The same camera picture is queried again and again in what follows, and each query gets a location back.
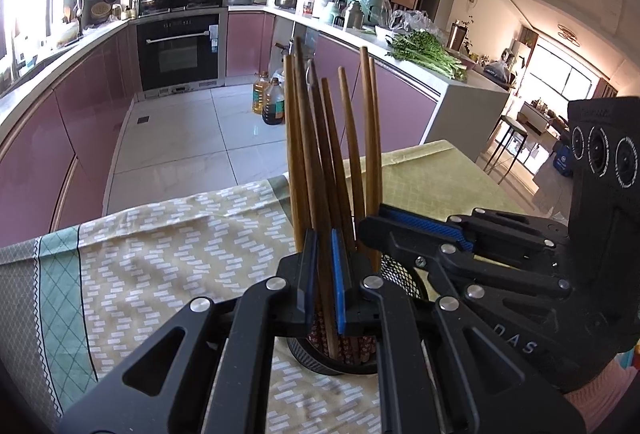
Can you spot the teal round appliance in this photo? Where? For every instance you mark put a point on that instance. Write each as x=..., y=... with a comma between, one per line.
x=372, y=1

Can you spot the black built-in oven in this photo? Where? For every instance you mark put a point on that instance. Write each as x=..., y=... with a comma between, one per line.
x=177, y=53

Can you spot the round woven basket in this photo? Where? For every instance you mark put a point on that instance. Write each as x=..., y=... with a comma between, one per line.
x=100, y=9

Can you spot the black mesh utensil holder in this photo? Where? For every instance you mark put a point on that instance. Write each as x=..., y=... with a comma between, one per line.
x=395, y=276

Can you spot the yellow cooking oil bottle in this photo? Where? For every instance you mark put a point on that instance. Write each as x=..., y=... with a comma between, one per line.
x=259, y=96

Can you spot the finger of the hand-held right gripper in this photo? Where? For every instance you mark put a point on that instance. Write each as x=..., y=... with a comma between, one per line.
x=400, y=241
x=425, y=220

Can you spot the steel thermos flask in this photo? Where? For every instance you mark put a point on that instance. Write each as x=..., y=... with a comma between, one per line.
x=354, y=16

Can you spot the clear plastic bag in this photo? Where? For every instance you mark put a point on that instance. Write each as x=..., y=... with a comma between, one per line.
x=415, y=21

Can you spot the bunch of green vegetables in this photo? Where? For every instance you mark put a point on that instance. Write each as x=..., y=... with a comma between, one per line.
x=425, y=53

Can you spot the bunch of wooden chopsticks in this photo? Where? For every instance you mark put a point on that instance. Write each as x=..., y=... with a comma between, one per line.
x=370, y=138

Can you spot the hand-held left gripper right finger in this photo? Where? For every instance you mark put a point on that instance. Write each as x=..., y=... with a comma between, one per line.
x=340, y=284

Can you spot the patterned tablecloth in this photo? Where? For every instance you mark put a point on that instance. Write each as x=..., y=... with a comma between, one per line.
x=175, y=254

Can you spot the black stool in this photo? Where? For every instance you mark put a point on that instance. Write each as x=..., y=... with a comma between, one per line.
x=510, y=126

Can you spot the person's right forearm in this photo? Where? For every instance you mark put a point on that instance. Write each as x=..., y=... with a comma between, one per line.
x=605, y=399

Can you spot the living room window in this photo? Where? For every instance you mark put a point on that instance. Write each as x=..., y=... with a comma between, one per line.
x=560, y=78

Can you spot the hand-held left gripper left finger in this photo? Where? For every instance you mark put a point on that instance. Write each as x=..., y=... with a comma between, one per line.
x=309, y=284

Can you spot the pink base cabinets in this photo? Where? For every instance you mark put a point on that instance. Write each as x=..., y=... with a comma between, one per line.
x=400, y=103
x=60, y=128

